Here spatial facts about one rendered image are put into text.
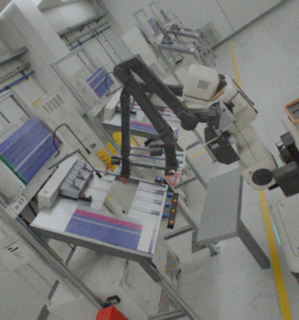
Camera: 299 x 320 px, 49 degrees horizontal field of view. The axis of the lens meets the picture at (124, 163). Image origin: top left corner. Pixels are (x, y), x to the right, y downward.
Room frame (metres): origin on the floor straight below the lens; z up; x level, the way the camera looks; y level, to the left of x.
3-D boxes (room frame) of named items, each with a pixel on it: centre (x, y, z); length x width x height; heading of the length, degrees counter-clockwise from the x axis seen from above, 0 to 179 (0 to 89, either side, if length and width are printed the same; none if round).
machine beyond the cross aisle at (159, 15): (7.77, -2.59, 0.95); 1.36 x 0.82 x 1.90; 61
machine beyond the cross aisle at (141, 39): (6.51, -1.87, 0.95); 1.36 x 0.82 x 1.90; 61
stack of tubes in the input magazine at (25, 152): (2.15, 0.45, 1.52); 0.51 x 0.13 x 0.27; 151
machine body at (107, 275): (2.16, 0.59, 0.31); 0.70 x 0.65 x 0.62; 151
